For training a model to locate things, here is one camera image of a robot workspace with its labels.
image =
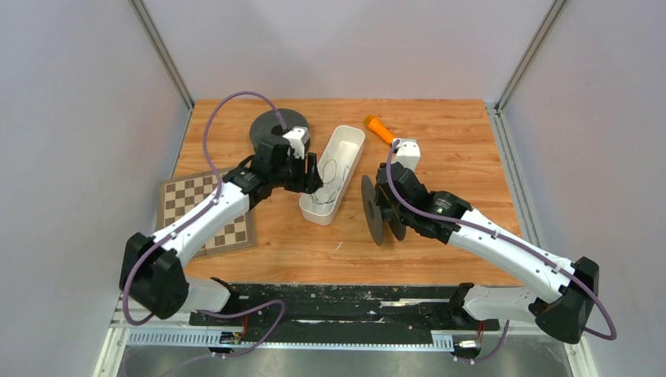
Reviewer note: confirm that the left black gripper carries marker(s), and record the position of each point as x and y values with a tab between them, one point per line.
308	182

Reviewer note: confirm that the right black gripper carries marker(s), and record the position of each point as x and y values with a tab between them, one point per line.
380	201

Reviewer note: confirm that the black spool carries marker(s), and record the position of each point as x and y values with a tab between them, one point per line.
266	132
372	215

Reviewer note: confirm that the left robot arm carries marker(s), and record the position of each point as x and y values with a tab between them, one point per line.
153	266

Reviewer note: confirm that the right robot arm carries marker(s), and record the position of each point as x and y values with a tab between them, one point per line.
557	294

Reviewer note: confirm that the white oblong tray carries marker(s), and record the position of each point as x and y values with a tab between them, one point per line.
336	166

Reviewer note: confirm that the orange flashlight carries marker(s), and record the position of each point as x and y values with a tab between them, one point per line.
375	125

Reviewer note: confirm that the wooden chessboard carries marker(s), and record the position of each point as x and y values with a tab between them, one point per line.
178	196

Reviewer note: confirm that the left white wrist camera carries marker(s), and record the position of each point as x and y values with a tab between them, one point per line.
299	140

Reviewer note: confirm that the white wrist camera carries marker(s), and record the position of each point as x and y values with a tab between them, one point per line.
407	153
299	140

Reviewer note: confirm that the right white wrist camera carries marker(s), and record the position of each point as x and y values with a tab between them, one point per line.
407	153

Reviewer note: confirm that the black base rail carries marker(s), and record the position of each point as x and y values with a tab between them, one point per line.
325	317

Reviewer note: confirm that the right aluminium frame post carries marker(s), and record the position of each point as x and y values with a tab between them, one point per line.
542	32

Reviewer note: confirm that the aluminium frame post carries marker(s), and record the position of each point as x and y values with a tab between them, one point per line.
151	30
542	32

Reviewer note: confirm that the left aluminium frame post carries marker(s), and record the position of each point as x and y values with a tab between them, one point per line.
151	30

